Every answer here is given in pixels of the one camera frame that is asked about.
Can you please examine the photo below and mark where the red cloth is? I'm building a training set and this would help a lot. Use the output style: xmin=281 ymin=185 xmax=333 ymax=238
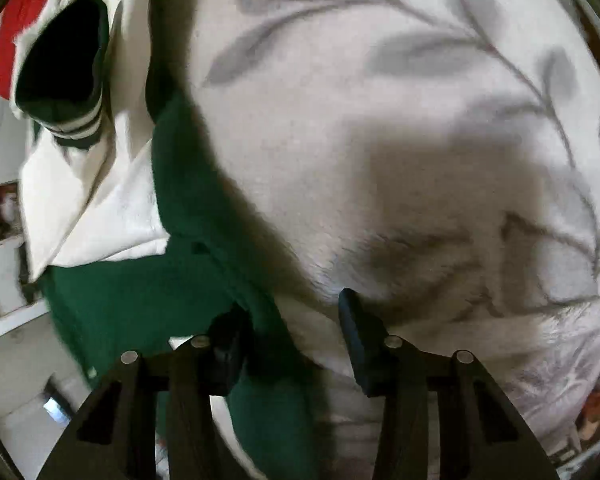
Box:
xmin=0 ymin=0 xmax=83 ymax=102

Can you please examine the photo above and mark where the floral plush blanket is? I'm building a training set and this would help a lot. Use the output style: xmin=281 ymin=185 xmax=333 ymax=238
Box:
xmin=160 ymin=0 xmax=600 ymax=480

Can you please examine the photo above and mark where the orange object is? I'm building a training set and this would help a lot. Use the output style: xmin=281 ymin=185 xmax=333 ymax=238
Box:
xmin=577 ymin=387 xmax=600 ymax=443

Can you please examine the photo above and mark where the green and white jacket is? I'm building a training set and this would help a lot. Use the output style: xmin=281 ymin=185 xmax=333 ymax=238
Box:
xmin=10 ymin=0 xmax=331 ymax=480

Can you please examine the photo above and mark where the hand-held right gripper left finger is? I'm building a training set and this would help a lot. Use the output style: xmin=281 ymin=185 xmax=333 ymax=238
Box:
xmin=37 ymin=305 xmax=253 ymax=480

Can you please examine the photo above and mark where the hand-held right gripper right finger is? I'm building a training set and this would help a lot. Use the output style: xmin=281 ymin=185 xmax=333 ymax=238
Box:
xmin=337 ymin=287 xmax=561 ymax=480

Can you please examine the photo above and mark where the white shelf unit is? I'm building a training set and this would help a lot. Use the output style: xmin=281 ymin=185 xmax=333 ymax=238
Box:
xmin=0 ymin=180 xmax=51 ymax=348

